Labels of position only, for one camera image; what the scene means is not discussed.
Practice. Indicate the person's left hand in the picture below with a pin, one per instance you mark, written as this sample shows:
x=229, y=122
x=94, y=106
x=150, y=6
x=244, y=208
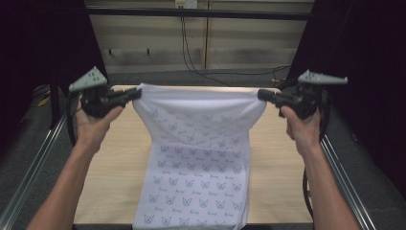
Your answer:
x=92, y=127

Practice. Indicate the black curtain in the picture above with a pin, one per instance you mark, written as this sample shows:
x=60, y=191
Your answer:
x=41, y=41
x=364, y=48

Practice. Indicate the aluminium frame rail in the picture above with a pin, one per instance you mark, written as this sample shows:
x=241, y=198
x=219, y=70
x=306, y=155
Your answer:
x=28, y=179
x=349, y=188

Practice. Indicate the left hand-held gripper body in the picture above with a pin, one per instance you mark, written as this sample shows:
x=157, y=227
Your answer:
x=95, y=99

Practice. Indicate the white printed towel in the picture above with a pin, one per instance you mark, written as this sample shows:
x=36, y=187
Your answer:
x=198, y=153

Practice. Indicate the white wall socket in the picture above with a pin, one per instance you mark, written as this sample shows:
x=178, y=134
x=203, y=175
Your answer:
x=186, y=4

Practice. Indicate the black upright post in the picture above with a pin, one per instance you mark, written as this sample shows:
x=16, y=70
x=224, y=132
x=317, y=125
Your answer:
x=55, y=105

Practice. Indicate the black horizontal bar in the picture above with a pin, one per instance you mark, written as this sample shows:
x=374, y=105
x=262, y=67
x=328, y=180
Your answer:
x=198, y=13

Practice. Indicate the person's right hand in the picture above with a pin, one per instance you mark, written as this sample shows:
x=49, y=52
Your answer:
x=303, y=131

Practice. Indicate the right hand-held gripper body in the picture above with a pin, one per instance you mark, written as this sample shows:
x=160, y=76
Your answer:
x=301, y=99

